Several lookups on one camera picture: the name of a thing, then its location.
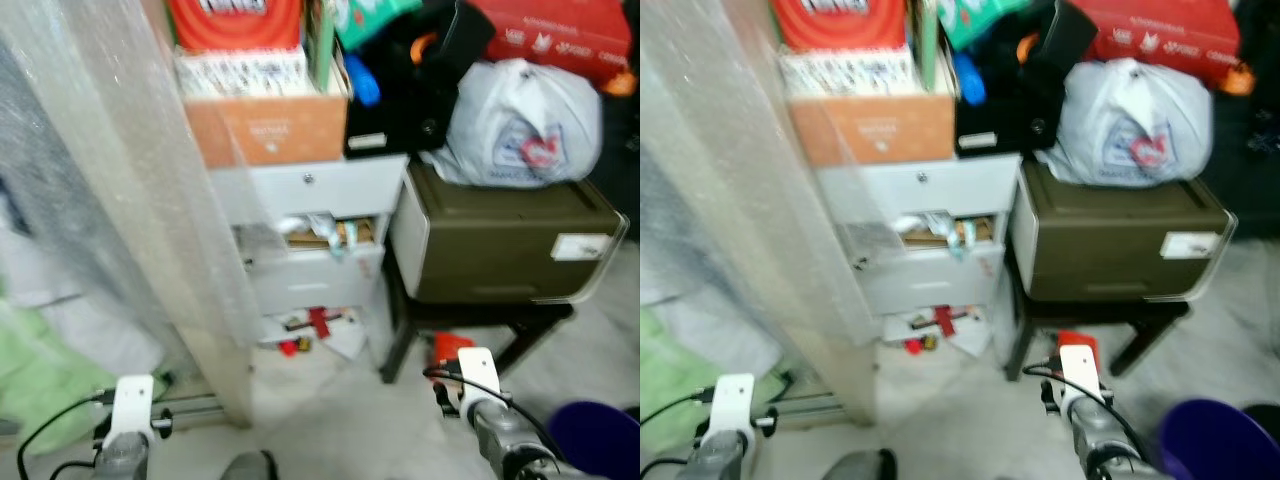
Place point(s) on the green plastic pack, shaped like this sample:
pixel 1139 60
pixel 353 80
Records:
pixel 370 20
pixel 975 20

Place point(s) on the light green garment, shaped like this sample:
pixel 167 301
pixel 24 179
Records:
pixel 690 375
pixel 35 375

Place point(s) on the black side table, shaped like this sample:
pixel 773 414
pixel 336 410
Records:
pixel 1080 318
pixel 470 320

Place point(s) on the silver floor track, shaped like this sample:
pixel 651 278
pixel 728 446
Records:
pixel 195 408
pixel 805 408

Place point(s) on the white patterned box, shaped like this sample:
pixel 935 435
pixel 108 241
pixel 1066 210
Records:
pixel 850 72
pixel 245 72

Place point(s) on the white label sticker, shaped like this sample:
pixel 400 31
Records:
pixel 1190 244
pixel 580 247

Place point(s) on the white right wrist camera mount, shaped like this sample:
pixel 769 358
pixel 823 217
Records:
pixel 1080 372
pixel 478 375

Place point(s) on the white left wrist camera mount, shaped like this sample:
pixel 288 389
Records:
pixel 733 400
pixel 132 400

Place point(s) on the white printed bag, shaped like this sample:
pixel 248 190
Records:
pixel 1135 125
pixel 520 125

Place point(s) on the red cardboard carton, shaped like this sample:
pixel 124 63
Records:
pixel 1165 35
pixel 565 35

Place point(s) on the blue plastic object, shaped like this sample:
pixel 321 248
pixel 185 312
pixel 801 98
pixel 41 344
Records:
pixel 363 80
pixel 970 78

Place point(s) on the black wooden cabinet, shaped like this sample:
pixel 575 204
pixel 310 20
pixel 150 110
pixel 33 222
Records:
pixel 622 160
pixel 1250 150

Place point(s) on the red plastic pack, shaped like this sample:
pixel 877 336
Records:
pixel 235 25
pixel 840 25

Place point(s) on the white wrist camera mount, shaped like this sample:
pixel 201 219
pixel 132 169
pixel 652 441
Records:
pixel 132 400
pixel 1080 372
pixel 478 375
pixel 733 400

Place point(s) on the white drawer cabinet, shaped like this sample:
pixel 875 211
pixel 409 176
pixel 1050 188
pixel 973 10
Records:
pixel 310 270
pixel 920 270

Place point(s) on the purple plastic bucket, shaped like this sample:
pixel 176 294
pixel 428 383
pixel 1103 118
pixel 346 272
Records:
pixel 1210 438
pixel 598 440

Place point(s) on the red packet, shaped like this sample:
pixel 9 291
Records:
pixel 1078 340
pixel 450 347

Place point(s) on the white garment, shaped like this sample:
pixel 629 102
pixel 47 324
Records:
pixel 700 310
pixel 70 310

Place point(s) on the orange cardboard box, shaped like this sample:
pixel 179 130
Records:
pixel 870 130
pixel 265 130

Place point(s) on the olive metal box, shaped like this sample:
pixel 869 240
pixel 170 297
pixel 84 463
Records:
pixel 500 240
pixel 1110 240

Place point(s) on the silver left robot leg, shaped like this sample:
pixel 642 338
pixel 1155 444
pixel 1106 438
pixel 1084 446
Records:
pixel 860 466

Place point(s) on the black bag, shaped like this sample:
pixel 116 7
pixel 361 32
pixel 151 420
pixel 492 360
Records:
pixel 1015 90
pixel 410 90

